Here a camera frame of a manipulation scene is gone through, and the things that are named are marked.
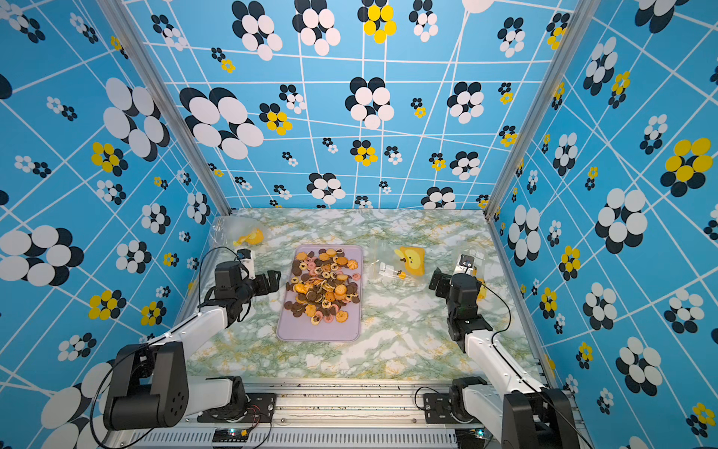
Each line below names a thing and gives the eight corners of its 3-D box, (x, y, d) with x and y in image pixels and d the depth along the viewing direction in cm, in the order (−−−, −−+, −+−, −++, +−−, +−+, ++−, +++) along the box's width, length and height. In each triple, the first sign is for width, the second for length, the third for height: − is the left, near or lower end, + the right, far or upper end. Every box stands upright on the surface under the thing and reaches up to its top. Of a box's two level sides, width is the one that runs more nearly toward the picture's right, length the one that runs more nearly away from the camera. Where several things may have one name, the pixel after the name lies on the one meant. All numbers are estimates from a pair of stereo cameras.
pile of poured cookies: (283, 323, 91) (280, 318, 88) (297, 254, 108) (295, 248, 105) (358, 323, 91) (358, 318, 88) (359, 254, 108) (359, 248, 105)
